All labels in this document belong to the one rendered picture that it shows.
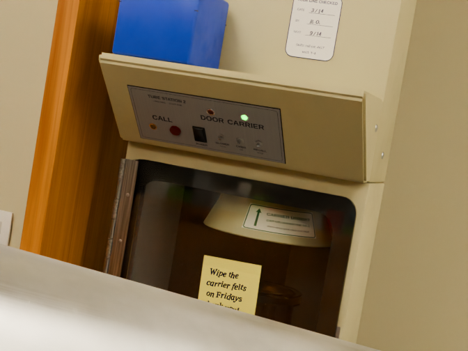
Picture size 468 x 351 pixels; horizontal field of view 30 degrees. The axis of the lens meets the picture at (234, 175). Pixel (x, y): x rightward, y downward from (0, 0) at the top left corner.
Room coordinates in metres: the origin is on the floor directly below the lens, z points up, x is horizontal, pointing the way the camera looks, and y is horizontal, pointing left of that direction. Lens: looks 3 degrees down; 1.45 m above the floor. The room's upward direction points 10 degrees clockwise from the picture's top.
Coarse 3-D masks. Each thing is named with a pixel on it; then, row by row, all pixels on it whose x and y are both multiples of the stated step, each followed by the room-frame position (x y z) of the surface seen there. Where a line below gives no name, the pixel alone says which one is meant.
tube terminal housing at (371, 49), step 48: (240, 0) 1.10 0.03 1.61; (288, 0) 1.08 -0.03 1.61; (384, 0) 1.04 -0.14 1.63; (240, 48) 1.09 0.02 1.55; (336, 48) 1.05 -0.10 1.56; (384, 48) 1.04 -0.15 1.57; (384, 96) 1.03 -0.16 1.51; (144, 144) 1.13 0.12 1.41; (384, 144) 1.09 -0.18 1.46; (336, 192) 1.04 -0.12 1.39
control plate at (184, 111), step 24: (144, 96) 1.04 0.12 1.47; (168, 96) 1.02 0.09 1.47; (192, 96) 1.01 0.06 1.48; (144, 120) 1.07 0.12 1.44; (168, 120) 1.05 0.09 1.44; (192, 120) 1.04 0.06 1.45; (216, 120) 1.02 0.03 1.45; (240, 120) 1.01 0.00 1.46; (264, 120) 1.00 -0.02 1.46; (192, 144) 1.07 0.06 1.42; (216, 144) 1.05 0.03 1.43; (240, 144) 1.04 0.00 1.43; (264, 144) 1.02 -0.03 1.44
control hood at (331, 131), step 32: (128, 64) 1.02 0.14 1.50; (160, 64) 1.00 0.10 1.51; (128, 96) 1.05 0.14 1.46; (224, 96) 0.99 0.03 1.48; (256, 96) 0.98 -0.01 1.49; (288, 96) 0.96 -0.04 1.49; (320, 96) 0.94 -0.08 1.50; (352, 96) 0.93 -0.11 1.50; (128, 128) 1.09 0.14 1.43; (288, 128) 0.99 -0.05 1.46; (320, 128) 0.97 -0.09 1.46; (352, 128) 0.96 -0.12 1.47; (256, 160) 1.05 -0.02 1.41; (288, 160) 1.03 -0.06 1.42; (320, 160) 1.01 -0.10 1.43; (352, 160) 0.99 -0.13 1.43
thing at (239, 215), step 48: (144, 192) 1.11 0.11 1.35; (192, 192) 1.09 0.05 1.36; (240, 192) 1.07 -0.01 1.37; (288, 192) 1.05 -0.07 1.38; (144, 240) 1.11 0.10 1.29; (192, 240) 1.09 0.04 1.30; (240, 240) 1.07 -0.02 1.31; (288, 240) 1.05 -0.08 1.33; (336, 240) 1.03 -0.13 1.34; (192, 288) 1.08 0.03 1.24; (288, 288) 1.04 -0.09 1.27; (336, 288) 1.02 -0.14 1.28
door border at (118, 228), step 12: (132, 168) 1.12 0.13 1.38; (120, 180) 1.12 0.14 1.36; (132, 180) 1.12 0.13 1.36; (120, 192) 1.12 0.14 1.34; (132, 192) 1.12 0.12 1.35; (120, 204) 1.12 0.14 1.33; (120, 216) 1.12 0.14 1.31; (120, 228) 1.12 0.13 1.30; (120, 240) 1.12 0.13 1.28; (120, 252) 1.12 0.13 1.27; (108, 264) 1.12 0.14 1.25; (120, 264) 1.12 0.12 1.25
